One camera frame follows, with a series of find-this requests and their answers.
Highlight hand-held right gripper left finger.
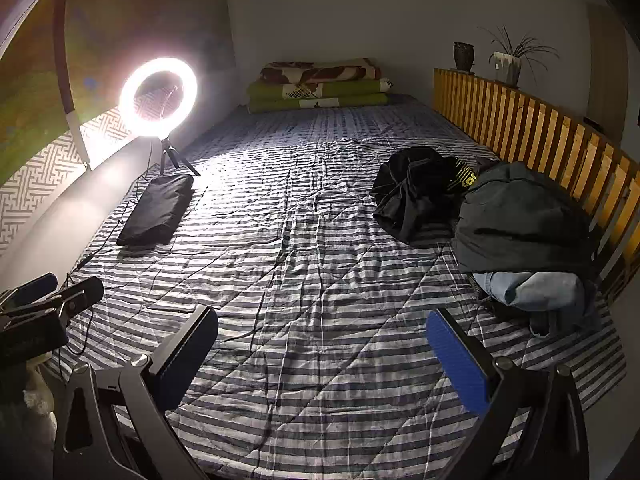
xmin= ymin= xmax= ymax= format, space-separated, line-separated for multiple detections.
xmin=52 ymin=305 xmax=219 ymax=480

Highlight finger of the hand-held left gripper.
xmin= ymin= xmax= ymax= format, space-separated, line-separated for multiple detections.
xmin=0 ymin=272 xmax=58 ymax=316
xmin=7 ymin=276 xmax=105 ymax=326

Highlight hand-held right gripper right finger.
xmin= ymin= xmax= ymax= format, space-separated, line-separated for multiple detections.
xmin=426 ymin=307 xmax=590 ymax=480

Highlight black pants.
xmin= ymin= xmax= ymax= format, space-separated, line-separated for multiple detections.
xmin=371 ymin=146 xmax=463 ymax=243

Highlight cream fuzzy cloth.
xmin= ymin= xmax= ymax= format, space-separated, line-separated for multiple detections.
xmin=22 ymin=355 xmax=58 ymax=441

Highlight grey side ledge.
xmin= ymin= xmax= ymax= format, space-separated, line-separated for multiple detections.
xmin=0 ymin=137 xmax=163 ymax=293

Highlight light blue jeans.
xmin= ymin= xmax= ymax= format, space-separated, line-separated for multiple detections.
xmin=470 ymin=270 xmax=603 ymax=338

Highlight folded black garment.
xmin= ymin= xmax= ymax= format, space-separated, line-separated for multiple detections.
xmin=116 ymin=173 xmax=195 ymax=247

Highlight striped bed sheet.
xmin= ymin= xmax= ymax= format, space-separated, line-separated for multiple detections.
xmin=50 ymin=92 xmax=628 ymax=476

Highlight dark green jacket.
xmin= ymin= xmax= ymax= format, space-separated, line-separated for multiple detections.
xmin=451 ymin=161 xmax=601 ymax=276

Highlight brown and white curved pole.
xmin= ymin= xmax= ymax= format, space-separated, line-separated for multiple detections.
xmin=52 ymin=0 xmax=96 ymax=171

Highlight potted plant in white pot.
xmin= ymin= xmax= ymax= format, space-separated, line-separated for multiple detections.
xmin=477 ymin=25 xmax=558 ymax=88

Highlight dark ceramic vase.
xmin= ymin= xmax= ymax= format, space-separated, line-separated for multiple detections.
xmin=453 ymin=41 xmax=475 ymax=73

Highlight thin black power cable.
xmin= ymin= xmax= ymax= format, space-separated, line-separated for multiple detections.
xmin=50 ymin=137 xmax=166 ymax=376

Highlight ring light on small tripod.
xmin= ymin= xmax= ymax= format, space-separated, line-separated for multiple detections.
xmin=119 ymin=57 xmax=202 ymax=177

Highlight wooden slatted bed rail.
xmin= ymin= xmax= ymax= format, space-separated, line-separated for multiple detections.
xmin=432 ymin=67 xmax=640 ymax=301

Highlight green and yellow wall painting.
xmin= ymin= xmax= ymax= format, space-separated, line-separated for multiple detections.
xmin=0 ymin=0 xmax=236 ymax=186

